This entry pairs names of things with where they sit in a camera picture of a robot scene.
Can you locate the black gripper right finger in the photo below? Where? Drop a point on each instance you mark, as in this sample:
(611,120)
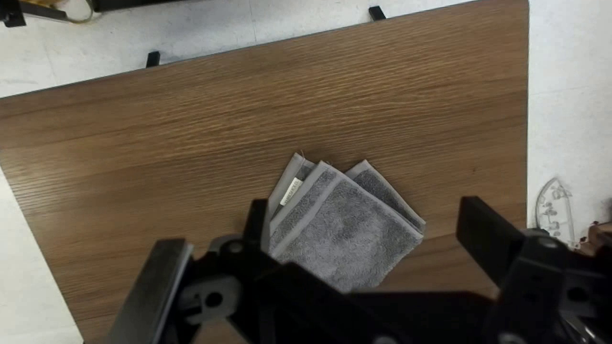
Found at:
(488,235)

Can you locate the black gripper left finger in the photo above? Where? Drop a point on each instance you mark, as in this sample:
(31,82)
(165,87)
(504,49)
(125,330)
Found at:
(154,288)

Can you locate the grey towel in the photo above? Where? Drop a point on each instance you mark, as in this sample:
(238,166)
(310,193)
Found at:
(345,225)

